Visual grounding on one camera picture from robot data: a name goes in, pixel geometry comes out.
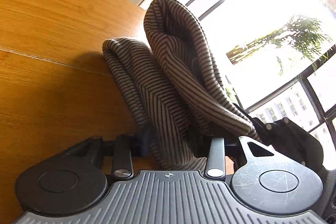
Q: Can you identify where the striped grey knit sweater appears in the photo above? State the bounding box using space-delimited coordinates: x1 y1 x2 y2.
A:
102 0 259 170

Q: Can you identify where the tall green palm plant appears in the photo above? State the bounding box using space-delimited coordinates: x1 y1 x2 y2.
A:
226 16 333 65

